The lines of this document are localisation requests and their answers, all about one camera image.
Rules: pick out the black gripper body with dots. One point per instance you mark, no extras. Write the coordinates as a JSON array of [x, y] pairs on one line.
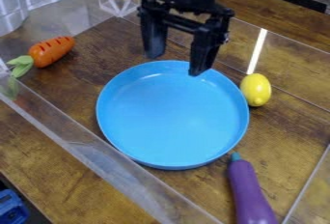
[[187, 6]]

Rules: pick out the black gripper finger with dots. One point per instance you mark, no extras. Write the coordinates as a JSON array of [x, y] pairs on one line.
[[209, 37], [154, 32]]

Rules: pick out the orange toy carrot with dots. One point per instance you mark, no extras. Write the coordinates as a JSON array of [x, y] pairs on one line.
[[43, 53]]

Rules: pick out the yellow toy lemon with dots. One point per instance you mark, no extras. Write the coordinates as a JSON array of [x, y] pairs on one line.
[[257, 89]]

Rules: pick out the blue round plate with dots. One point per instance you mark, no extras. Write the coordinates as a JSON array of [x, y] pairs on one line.
[[170, 120]]

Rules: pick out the purple toy eggplant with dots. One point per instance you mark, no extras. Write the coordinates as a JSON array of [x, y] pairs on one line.
[[253, 207]]

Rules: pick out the blue plastic box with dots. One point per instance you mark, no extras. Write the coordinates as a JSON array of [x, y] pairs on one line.
[[14, 212]]

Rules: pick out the clear acrylic enclosure wall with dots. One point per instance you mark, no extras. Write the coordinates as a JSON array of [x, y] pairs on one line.
[[163, 203]]

